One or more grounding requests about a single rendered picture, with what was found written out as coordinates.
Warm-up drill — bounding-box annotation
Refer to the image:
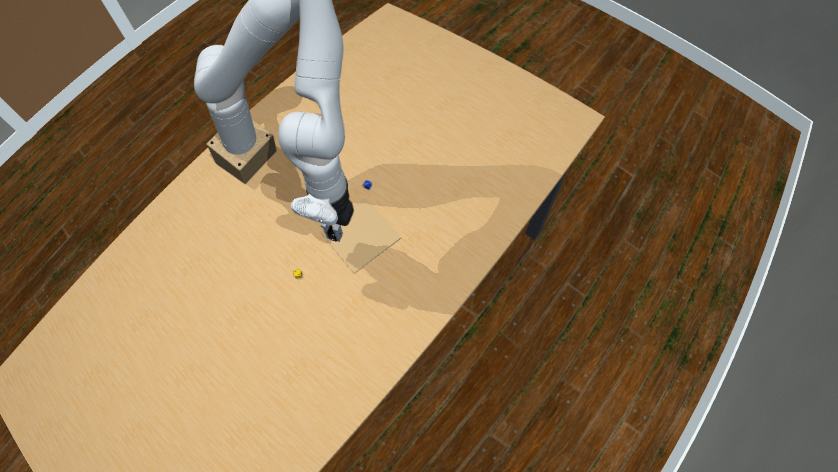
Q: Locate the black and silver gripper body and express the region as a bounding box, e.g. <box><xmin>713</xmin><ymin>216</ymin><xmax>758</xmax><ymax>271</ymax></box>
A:
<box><xmin>291</xmin><ymin>170</ymin><xmax>354</xmax><ymax>226</ymax></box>

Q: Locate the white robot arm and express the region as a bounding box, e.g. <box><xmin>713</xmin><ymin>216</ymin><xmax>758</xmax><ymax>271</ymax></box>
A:
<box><xmin>194</xmin><ymin>0</ymin><xmax>345</xmax><ymax>190</ymax></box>

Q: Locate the beige square mat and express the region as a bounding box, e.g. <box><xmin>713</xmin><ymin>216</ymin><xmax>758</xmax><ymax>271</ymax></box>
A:
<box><xmin>320</xmin><ymin>198</ymin><xmax>401</xmax><ymax>274</ymax></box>

